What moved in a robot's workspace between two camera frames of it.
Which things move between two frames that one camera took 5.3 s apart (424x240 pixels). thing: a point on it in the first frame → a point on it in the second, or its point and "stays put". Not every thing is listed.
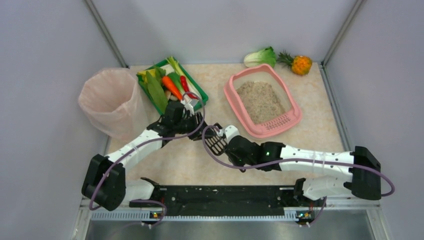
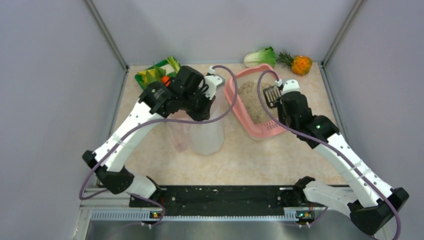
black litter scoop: (215, 144) → (271, 94)
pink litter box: (259, 101) stays put
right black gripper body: (226, 142) → (285, 104)
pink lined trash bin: (114, 100) → (204, 139)
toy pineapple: (300, 65) stays put
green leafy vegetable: (152, 79) stays put
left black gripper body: (178, 110) → (201, 108)
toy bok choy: (265, 56) stays put
